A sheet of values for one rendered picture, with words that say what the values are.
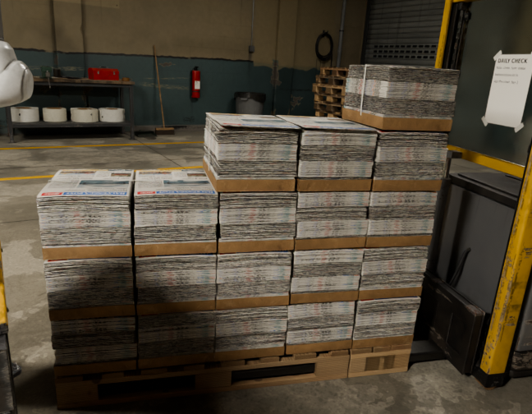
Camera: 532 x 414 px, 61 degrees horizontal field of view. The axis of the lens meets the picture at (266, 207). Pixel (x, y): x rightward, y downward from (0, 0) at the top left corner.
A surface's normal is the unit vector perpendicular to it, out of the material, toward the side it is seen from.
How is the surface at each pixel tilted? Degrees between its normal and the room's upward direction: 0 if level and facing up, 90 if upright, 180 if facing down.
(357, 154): 90
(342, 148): 90
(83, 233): 90
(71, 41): 90
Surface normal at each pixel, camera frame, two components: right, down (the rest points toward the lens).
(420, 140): 0.23, 0.30
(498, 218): -0.97, 0.01
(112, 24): 0.51, 0.29
